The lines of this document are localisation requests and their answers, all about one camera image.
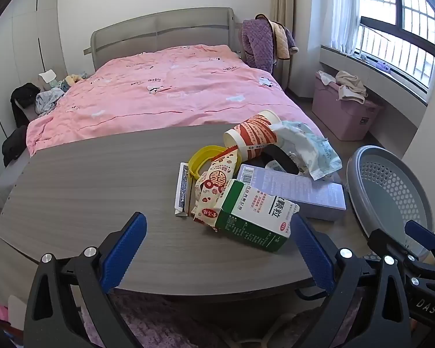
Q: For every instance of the pink plastic storage box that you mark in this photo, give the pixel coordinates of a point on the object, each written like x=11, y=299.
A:
x=340, y=116

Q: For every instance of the red and white paper cup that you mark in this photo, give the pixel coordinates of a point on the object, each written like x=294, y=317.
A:
x=253, y=132

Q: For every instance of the pile of light clothes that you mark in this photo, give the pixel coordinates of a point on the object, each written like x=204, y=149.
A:
x=49, y=99

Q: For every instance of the pale purple flat box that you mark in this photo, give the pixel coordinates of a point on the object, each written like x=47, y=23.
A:
x=304, y=192

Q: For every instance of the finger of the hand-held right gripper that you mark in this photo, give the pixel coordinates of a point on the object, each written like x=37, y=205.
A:
x=379, y=239
x=418, y=232

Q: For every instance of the red and white snack wrapper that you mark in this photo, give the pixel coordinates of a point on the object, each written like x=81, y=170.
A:
x=212, y=185

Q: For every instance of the grey perforated plastic basket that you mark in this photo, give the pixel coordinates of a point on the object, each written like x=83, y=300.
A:
x=384, y=188

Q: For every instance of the white flat object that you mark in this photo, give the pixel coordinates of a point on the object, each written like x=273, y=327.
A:
x=17, y=311

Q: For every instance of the green and white medicine box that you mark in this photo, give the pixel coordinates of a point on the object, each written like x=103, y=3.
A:
x=250, y=217

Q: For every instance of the small purple toy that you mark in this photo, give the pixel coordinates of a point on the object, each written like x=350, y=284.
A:
x=383, y=66

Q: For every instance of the wrist blood pressure monitor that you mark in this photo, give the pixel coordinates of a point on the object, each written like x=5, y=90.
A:
x=284, y=157

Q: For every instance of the white sheer curtain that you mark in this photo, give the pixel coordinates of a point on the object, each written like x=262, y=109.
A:
x=340, y=7

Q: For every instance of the grey upholstered bed frame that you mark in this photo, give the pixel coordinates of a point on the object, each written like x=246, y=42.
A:
x=159, y=29

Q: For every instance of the grey bay window ledge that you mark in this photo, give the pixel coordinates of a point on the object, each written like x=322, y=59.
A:
x=395, y=90

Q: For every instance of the pink plastic stool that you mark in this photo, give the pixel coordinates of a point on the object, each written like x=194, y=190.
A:
x=0, y=312

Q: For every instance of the white cloth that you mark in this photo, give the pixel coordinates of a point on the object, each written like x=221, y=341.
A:
x=326, y=77

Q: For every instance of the bent playing card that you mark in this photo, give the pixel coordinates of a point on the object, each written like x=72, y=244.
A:
x=183, y=188

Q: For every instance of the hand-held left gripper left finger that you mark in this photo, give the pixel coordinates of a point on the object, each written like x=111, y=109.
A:
x=125, y=250

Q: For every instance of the beige cloth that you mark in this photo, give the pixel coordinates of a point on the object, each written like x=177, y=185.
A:
x=351, y=85

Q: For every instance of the dark framed window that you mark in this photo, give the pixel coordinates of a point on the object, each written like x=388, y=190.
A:
x=413, y=14

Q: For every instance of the yellow plush toy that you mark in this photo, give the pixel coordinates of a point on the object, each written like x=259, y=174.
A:
x=73, y=78

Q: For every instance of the black garment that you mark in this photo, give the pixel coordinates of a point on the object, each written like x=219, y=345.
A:
x=23, y=96
x=14, y=145

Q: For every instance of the pink printed duvet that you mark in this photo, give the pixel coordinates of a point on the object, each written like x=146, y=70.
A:
x=166, y=98

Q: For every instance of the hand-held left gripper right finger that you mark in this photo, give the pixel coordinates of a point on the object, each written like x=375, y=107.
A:
x=311, y=253

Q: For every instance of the beige curtain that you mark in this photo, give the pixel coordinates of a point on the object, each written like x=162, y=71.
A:
x=281, y=0

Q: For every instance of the white and blue wipe packet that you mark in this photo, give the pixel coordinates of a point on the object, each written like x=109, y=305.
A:
x=311, y=148

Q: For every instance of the purple quilted robe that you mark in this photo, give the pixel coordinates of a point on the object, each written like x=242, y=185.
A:
x=257, y=43

